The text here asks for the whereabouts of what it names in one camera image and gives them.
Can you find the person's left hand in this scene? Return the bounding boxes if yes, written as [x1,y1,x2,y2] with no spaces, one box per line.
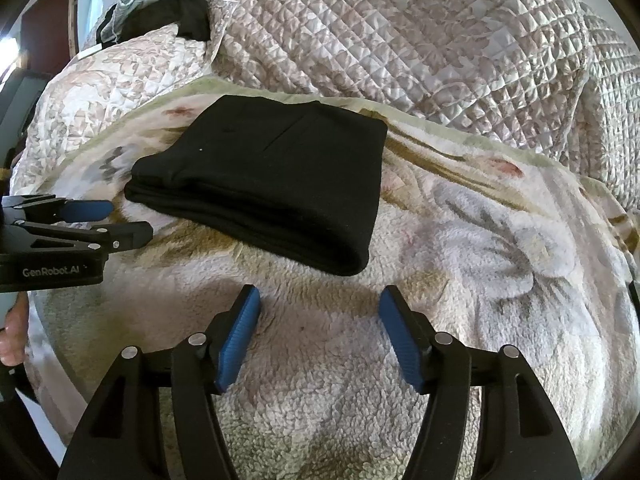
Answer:
[0,292,29,367]

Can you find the floral fleece blanket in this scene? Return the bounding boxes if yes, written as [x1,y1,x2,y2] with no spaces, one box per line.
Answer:
[12,78,639,479]

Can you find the floral quilted bedspread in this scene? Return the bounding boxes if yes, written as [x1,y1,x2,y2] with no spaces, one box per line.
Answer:
[11,24,222,194]

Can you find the dark wooden door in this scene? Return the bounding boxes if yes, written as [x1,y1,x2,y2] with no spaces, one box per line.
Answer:
[21,0,78,75]

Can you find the black pants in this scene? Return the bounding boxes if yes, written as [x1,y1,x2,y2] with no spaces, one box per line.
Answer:
[124,96,387,276]

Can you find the quilted satin comforter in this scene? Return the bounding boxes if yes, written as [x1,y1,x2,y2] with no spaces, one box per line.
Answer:
[214,0,639,208]

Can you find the dark clothes pile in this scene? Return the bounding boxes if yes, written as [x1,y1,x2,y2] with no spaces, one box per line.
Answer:
[96,0,210,48]

